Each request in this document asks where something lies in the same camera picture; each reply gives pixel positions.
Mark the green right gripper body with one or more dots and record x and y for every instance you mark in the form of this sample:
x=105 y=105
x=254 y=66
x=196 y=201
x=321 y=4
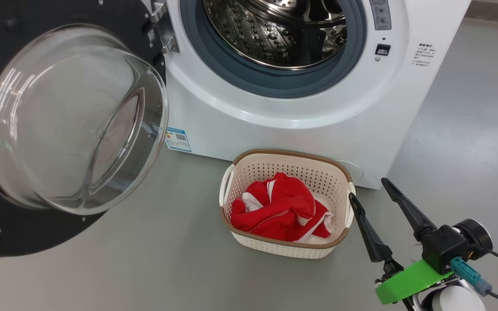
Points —
x=409 y=283

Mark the red and white garment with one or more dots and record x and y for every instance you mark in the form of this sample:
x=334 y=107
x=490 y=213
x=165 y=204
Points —
x=283 y=207

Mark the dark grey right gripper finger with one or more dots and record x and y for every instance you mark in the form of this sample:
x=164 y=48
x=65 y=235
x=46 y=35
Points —
x=407 y=209
x=370 y=233

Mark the blue energy label sticker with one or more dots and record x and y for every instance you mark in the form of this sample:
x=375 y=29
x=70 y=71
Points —
x=178 y=139

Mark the white front-load washing machine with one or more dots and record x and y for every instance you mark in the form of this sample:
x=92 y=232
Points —
x=309 y=129

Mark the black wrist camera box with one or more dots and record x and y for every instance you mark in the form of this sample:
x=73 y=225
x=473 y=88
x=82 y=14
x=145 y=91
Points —
x=445 y=248

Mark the cream perforated laundry basket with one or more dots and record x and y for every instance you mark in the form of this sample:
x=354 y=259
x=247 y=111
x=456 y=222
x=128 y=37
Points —
x=288 y=250

